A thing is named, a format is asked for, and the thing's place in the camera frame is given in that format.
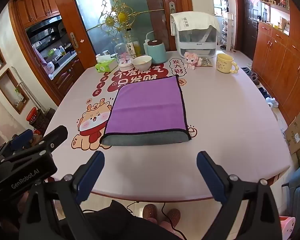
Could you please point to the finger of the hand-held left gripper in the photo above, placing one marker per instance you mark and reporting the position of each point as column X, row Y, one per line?
column 21, row 138
column 53, row 136

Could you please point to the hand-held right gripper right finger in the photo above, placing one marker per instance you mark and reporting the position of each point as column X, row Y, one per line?
column 210, row 177

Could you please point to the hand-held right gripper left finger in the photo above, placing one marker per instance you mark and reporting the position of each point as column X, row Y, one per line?
column 90, row 177

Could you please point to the purple grey towel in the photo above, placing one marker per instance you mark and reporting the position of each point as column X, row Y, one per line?
column 147, row 105

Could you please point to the dark carved wooden stand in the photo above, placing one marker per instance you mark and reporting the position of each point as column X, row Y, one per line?
column 43, row 121

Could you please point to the red lidded jar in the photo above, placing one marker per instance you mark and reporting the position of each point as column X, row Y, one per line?
column 31, row 116

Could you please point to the person's brown slipper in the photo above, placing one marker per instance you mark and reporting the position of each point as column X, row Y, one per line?
column 173, row 216
column 150, row 211

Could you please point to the person's dark clothing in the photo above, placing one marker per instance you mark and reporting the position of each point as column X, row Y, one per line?
column 120, row 222

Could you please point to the printed pink table cover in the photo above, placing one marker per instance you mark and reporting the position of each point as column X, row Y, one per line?
column 227, row 120

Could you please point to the green tissue box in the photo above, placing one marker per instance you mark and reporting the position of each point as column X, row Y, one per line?
column 105, row 65

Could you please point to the blue chair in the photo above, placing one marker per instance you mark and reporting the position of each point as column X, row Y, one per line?
column 298, row 192

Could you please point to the pink stool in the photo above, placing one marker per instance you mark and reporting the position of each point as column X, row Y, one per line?
column 287, row 226

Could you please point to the white blue slippers pair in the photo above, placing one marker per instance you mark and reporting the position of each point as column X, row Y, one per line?
column 272, row 102

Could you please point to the small glass jar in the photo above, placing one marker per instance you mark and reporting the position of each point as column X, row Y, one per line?
column 105, row 52

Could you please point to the large cardboard box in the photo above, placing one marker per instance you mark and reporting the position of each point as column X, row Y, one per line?
column 298, row 132

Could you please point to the dark blue slippers pair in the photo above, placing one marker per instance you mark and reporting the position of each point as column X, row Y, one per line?
column 263, row 93

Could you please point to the black range hood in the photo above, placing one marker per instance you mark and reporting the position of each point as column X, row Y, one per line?
column 43, row 30

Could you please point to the glass dome pink flowers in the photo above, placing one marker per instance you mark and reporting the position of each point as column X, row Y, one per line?
column 123, row 55

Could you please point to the grey slippers pair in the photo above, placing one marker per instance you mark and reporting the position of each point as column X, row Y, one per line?
column 251, row 76

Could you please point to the white bowl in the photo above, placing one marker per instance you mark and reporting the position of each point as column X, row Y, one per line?
column 142, row 63

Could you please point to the silver blister pack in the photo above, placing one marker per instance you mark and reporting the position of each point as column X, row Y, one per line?
column 206, row 62

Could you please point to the yellow mug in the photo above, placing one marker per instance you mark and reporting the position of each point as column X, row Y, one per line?
column 223, row 62

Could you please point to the glass bottle yellow liquid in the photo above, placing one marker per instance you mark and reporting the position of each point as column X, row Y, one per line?
column 132, row 47

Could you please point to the pink block toy figure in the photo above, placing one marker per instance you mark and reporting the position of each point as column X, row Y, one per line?
column 192, row 59

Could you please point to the frosted glass sliding door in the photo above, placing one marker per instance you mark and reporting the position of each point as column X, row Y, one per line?
column 90, row 10

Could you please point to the white countertop appliance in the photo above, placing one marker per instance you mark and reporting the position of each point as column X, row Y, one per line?
column 197, row 45

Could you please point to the teal electric pot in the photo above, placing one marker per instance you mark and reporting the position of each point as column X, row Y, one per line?
column 157, row 51

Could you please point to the white squeeze bottle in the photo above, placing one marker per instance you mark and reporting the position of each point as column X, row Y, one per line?
column 148, row 40

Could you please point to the gold door ornament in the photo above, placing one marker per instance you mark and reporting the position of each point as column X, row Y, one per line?
column 121, row 15

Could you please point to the white shoe rack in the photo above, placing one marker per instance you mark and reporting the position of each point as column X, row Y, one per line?
column 227, row 32

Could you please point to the dark entrance door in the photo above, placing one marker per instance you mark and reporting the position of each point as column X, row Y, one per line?
column 248, row 30

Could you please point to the white cloth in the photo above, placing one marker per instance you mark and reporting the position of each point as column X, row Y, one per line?
column 190, row 21

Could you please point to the wooden kitchen wall cabinets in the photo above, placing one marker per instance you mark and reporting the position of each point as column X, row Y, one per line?
column 36, row 5

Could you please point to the wooden storage cabinet wall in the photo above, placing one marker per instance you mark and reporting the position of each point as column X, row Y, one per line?
column 282, row 62

